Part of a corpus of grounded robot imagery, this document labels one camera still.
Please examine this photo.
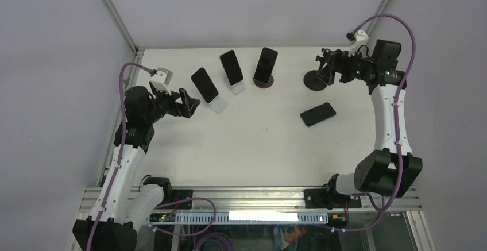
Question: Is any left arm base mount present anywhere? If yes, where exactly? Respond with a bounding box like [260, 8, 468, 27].
[154, 188, 194, 211]

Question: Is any aluminium frame rail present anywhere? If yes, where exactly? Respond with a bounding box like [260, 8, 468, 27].
[79, 186, 423, 213]

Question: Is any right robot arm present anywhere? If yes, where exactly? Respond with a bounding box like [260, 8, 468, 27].
[315, 40, 423, 208]

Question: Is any black tall clamp stand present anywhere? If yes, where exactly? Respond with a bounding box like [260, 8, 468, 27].
[303, 48, 331, 91]

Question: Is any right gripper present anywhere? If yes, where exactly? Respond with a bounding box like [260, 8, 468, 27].
[316, 46, 376, 86]

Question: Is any white slotted cable duct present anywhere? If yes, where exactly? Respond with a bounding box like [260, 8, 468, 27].
[92, 211, 328, 226]

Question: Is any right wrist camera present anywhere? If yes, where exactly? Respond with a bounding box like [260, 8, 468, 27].
[346, 30, 369, 57]

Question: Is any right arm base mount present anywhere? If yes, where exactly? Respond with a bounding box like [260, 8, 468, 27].
[303, 188, 362, 210]

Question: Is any white folding phone stand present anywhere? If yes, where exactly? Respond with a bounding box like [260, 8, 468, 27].
[230, 81, 246, 95]

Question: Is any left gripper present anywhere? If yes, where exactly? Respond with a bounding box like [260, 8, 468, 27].
[144, 85, 199, 123]

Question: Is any wooden base phone stand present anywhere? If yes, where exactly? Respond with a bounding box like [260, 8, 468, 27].
[253, 75, 275, 89]

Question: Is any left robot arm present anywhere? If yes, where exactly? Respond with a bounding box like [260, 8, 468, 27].
[72, 83, 200, 250]

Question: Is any black phone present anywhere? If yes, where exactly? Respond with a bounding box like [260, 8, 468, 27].
[300, 102, 337, 127]
[219, 50, 244, 86]
[253, 47, 278, 84]
[191, 67, 219, 103]

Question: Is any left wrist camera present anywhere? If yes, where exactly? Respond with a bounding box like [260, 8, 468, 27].
[149, 68, 173, 95]

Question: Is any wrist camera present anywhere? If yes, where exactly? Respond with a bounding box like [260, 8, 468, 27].
[346, 30, 369, 57]
[149, 68, 173, 95]

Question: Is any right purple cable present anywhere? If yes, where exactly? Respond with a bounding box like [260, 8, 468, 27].
[327, 13, 416, 233]

